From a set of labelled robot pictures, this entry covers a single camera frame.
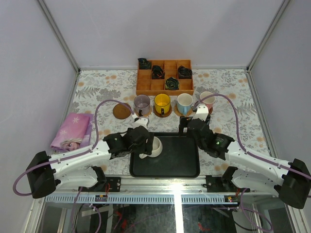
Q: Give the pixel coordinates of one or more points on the pink cup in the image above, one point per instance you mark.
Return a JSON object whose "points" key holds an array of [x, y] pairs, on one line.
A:
{"points": [[208, 101]]}

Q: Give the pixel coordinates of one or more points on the rolled dark cloth green floral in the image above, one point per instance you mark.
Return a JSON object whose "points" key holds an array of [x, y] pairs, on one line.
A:
{"points": [[172, 84]]}

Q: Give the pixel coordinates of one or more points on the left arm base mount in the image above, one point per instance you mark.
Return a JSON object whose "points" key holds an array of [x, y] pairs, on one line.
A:
{"points": [[107, 182]]}

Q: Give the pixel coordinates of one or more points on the black serving tray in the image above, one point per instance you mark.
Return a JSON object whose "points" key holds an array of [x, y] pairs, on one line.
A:
{"points": [[178, 159]]}

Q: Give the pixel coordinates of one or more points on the wooden compartment tray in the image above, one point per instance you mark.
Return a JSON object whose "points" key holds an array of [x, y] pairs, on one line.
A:
{"points": [[147, 86]]}

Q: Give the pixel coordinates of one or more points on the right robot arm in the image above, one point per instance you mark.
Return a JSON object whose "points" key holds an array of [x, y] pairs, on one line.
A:
{"points": [[290, 181]]}

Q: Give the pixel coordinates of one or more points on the rolled dark cloth orange pattern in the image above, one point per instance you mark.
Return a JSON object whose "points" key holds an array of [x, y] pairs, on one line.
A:
{"points": [[157, 73]]}

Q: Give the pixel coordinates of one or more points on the pink patterned cloth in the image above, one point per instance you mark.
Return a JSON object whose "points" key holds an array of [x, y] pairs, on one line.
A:
{"points": [[74, 133]]}

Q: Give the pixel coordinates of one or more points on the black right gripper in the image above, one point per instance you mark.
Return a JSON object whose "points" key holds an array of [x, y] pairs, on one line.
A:
{"points": [[183, 121]]}

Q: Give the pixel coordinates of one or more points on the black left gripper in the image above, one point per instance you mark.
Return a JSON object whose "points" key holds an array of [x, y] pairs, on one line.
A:
{"points": [[148, 143]]}

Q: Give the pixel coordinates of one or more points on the woven rattan coaster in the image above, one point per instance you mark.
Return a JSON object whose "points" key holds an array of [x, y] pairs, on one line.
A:
{"points": [[143, 112], [180, 114]]}

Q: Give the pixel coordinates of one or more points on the dark wooden coaster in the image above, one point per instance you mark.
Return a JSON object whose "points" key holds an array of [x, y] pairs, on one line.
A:
{"points": [[164, 115], [122, 111], [196, 105]]}

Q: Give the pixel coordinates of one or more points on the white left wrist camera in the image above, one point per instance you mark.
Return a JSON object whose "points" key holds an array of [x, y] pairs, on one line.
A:
{"points": [[141, 121]]}

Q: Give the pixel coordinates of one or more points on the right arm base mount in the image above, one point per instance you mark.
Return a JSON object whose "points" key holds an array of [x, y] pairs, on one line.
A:
{"points": [[218, 183]]}

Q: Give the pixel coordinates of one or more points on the rolled dark cloth right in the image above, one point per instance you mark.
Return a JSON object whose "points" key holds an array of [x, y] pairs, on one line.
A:
{"points": [[184, 73]]}

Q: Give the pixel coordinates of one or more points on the yellow cup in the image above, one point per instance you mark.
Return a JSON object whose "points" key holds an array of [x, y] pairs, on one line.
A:
{"points": [[162, 104]]}

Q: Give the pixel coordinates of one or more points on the white cup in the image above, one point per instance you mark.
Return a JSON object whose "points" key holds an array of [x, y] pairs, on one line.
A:
{"points": [[156, 150]]}

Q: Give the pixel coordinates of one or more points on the light blue cup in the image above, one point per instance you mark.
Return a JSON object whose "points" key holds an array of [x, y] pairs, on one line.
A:
{"points": [[184, 103]]}

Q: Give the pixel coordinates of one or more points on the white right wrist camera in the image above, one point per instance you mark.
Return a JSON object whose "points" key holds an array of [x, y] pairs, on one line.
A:
{"points": [[201, 113]]}

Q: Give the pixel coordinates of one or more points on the purple cup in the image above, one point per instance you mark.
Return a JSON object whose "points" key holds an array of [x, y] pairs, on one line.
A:
{"points": [[142, 101]]}

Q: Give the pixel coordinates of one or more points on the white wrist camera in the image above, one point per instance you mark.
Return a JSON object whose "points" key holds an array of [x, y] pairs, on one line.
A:
{"points": [[201, 113], [141, 121]]}

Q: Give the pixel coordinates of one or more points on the rolled dark cloth back-left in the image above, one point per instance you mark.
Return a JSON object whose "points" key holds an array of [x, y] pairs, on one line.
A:
{"points": [[144, 64]]}

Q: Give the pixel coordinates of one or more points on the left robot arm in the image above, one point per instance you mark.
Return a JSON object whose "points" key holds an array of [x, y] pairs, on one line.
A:
{"points": [[82, 168]]}

